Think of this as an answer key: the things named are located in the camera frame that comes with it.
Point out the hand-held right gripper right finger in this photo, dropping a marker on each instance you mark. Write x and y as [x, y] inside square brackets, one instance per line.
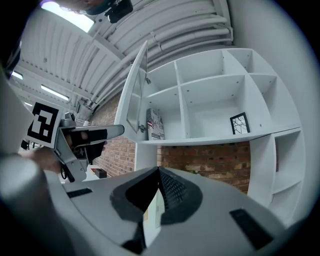
[212, 200]

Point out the black head-mounted camera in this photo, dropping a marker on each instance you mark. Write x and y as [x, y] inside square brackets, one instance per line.
[120, 10]

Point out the white wall shelf unit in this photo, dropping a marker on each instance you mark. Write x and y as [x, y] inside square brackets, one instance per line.
[260, 160]

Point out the white cabinet glass door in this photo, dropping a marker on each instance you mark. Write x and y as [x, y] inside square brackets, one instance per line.
[125, 100]

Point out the fluorescent tube light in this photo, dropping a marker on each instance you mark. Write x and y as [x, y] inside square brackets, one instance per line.
[28, 104]
[55, 92]
[17, 75]

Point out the person's left forearm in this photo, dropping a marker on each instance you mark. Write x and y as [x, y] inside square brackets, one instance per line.
[45, 160]

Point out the white ceiling pipes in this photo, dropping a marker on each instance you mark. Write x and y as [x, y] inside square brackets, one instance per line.
[187, 27]

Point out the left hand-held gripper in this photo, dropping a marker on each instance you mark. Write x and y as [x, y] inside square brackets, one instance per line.
[42, 122]

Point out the black picture frame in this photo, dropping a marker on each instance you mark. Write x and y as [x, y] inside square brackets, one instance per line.
[240, 123]

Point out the flag-patterned book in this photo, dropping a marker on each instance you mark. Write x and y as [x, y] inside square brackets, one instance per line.
[155, 125]

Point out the red book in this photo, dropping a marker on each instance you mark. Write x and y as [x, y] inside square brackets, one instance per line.
[93, 171]

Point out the white side table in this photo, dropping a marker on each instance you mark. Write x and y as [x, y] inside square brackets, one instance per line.
[91, 178]

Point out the black box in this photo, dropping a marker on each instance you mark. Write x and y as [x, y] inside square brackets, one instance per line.
[101, 173]

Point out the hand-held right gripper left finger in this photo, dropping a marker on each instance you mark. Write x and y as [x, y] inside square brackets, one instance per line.
[95, 200]

